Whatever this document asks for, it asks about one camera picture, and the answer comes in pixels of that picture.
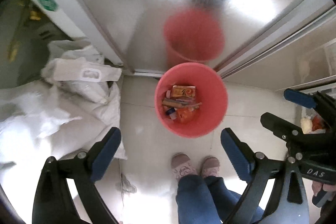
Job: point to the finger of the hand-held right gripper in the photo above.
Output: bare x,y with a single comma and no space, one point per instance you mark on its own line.
299,98
281,125

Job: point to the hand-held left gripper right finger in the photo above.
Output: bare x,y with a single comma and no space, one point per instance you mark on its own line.
236,155

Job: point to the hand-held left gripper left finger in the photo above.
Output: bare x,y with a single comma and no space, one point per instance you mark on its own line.
105,155

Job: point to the pink plastic bin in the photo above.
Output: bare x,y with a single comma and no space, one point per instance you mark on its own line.
210,98

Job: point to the orange round fruit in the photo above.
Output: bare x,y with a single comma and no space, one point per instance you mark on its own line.
185,115

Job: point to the striped colourful wrapper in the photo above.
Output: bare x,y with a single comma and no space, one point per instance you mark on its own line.
174,103

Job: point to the yellow orange snack packet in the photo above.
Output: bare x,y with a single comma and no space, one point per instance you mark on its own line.
183,91

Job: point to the person's right hand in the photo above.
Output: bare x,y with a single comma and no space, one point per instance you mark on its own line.
321,192

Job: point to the plastic bag with food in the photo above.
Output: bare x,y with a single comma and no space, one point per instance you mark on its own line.
308,124

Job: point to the pink slipper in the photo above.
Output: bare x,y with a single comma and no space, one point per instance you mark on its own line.
183,166
210,167

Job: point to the white woven sack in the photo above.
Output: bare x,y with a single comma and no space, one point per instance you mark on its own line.
86,121

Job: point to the person's right leg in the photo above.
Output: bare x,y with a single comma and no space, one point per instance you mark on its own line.
236,200

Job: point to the person's leg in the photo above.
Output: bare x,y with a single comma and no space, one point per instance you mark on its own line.
194,200
236,200

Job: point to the person's left leg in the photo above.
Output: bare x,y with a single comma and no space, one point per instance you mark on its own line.
194,200

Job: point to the white plastic bag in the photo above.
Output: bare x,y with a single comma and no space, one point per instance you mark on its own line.
84,90

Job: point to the white labelled flat package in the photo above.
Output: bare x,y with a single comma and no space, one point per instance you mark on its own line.
71,71

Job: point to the stainless steel cabinet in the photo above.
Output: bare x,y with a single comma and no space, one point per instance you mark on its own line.
131,3

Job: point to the white panel with green sticker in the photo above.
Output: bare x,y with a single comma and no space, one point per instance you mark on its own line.
52,3

